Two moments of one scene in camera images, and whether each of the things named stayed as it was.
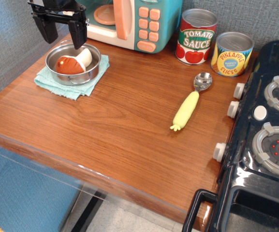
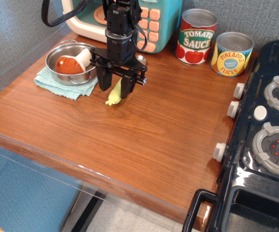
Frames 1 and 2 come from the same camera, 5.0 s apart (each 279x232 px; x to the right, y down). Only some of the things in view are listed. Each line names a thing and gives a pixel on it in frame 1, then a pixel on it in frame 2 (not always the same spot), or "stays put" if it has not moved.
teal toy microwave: (153, 26) stays put
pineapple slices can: (232, 52) stays put
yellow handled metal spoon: (201, 81) -> (115, 96)
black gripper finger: (48, 27) -> (104, 76)
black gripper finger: (79, 32) -> (127, 86)
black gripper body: (67, 10) -> (121, 54)
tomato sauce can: (197, 30) stays put
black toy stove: (255, 179) stays put
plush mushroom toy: (68, 65) stays put
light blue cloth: (45, 79) stays put
